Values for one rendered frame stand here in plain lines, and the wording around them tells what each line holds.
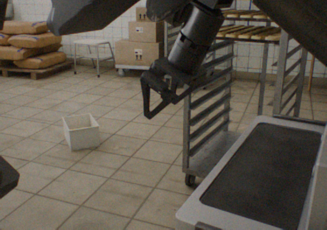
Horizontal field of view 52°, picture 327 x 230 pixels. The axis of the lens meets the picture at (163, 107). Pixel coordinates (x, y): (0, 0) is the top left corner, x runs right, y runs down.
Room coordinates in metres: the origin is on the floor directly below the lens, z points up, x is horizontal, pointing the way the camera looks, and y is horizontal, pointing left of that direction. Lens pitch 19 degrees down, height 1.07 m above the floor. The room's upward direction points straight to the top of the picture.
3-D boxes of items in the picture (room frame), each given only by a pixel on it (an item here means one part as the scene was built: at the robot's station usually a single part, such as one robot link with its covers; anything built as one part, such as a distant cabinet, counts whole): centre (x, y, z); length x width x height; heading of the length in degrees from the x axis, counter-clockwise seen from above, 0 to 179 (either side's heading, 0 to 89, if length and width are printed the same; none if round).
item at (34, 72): (4.76, 1.98, 0.06); 1.20 x 0.80 x 0.11; 71
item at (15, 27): (4.76, 1.93, 0.62); 0.72 x 0.42 x 0.17; 75
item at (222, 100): (1.91, -0.31, 0.42); 0.64 x 0.03 x 0.03; 149
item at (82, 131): (2.34, 0.62, 0.08); 0.30 x 0.22 x 0.16; 24
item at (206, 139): (1.91, -0.31, 0.24); 0.64 x 0.03 x 0.03; 149
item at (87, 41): (4.65, 0.94, 0.23); 0.45 x 0.45 x 0.46; 61
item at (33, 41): (4.65, 1.72, 0.47); 0.72 x 0.42 x 0.17; 164
